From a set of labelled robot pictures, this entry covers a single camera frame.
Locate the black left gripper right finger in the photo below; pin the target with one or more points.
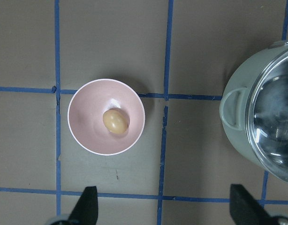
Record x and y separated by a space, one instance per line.
244 209

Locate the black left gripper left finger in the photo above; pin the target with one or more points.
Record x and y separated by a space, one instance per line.
85 211

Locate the beige egg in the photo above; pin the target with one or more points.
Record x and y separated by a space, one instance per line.
115 122

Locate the glass pot lid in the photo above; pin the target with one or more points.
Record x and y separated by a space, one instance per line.
267 116

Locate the pale green pot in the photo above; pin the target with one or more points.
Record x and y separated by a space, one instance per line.
233 105

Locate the pink bowl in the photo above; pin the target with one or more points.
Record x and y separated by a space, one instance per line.
86 110

